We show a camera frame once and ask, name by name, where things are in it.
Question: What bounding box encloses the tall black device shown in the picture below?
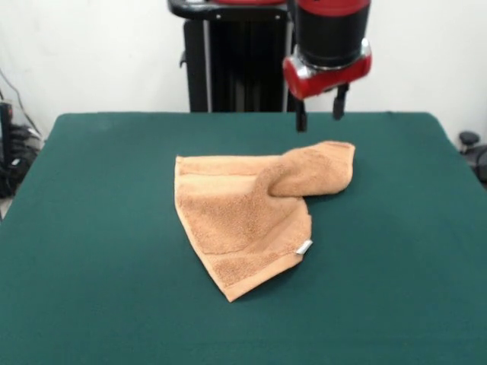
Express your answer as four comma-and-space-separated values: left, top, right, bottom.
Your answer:
0, 100, 16, 168

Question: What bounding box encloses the tan terry towel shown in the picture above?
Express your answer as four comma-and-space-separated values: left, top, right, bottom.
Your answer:
173, 140, 357, 304

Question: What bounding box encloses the dark green table cloth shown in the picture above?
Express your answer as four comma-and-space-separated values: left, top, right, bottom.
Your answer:
0, 111, 487, 365

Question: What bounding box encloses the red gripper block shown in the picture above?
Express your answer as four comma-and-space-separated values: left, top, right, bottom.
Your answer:
282, 37, 374, 133

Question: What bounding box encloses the black cable pile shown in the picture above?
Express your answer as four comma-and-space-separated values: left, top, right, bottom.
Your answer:
0, 125, 43, 198

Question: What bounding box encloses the grey office chair base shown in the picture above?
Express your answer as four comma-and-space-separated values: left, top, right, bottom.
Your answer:
458, 131, 487, 189

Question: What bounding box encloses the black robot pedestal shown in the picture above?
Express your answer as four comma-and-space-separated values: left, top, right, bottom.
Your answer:
168, 0, 301, 113

